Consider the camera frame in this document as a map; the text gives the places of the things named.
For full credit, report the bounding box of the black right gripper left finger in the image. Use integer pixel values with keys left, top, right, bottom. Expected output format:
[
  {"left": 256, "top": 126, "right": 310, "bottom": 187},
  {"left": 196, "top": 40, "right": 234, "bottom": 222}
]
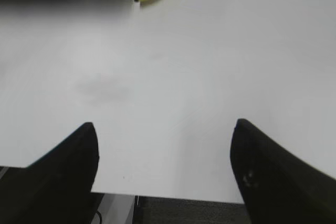
[{"left": 1, "top": 122, "right": 99, "bottom": 223}]

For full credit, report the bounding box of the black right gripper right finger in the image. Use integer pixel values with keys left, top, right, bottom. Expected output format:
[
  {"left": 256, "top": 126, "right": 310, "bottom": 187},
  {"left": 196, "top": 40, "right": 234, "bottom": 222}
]
[{"left": 230, "top": 119, "right": 335, "bottom": 223}]

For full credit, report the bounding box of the grey table frame leg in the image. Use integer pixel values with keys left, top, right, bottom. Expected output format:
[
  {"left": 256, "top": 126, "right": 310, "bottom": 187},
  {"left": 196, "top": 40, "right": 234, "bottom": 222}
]
[{"left": 98, "top": 194, "right": 135, "bottom": 224}]

